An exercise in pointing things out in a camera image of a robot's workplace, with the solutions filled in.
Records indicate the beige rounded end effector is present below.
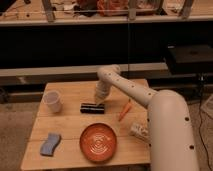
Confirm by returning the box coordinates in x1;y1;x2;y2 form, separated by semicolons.
94;81;110;104

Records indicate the black striped eraser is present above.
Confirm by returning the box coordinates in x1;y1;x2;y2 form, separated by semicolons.
80;103;105;114

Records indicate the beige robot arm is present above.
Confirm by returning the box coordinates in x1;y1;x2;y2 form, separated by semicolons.
94;65;199;171

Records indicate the orange carrot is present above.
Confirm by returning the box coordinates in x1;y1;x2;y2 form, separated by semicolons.
118;100;132;122

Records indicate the translucent plastic cup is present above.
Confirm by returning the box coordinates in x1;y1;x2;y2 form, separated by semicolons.
42;90;62;113

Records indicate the wooden table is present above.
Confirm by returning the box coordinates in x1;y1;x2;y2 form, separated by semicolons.
21;81;150;171

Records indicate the orange ridged plate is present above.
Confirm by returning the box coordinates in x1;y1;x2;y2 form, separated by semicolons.
79;123;117;163

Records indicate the beige patterned can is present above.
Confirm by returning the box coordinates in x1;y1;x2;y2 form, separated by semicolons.
130;123;149;142

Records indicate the blue sponge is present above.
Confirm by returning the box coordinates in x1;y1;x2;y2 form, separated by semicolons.
40;133;61;157

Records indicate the black box on stand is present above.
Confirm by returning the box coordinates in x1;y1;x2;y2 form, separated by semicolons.
165;44;213;75

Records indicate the black hanging cable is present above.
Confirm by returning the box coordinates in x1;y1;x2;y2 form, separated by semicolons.
197;73;213;158

